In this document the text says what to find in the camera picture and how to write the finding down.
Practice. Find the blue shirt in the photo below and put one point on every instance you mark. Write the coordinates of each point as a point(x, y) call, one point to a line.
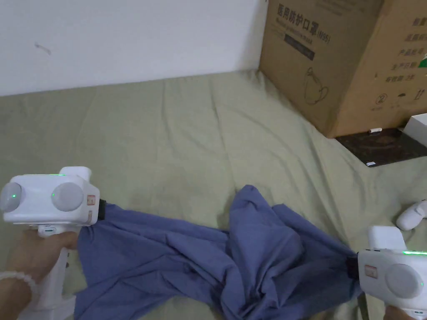
point(206, 263)

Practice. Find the large brown cardboard carton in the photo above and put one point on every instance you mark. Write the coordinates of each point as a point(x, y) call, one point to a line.
point(347, 60)

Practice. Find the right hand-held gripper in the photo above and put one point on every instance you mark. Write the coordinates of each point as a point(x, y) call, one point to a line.
point(393, 276)

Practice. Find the person's right hand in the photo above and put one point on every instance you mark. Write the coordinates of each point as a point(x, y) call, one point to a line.
point(405, 314)

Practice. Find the white box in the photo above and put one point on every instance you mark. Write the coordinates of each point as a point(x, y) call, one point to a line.
point(417, 128)

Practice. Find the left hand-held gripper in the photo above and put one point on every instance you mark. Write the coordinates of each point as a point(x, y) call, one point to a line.
point(46, 200)

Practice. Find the small white stick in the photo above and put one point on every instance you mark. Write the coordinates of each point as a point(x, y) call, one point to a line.
point(374, 130)

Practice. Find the person's left forearm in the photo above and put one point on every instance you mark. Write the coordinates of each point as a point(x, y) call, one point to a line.
point(15, 296)

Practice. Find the person's left hand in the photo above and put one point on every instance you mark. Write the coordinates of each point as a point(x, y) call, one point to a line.
point(33, 260)

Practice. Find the bed with pale green sheet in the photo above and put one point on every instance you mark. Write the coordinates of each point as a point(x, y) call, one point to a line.
point(160, 140)

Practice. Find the white hand controller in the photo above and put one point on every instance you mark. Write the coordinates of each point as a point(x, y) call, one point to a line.
point(412, 215)

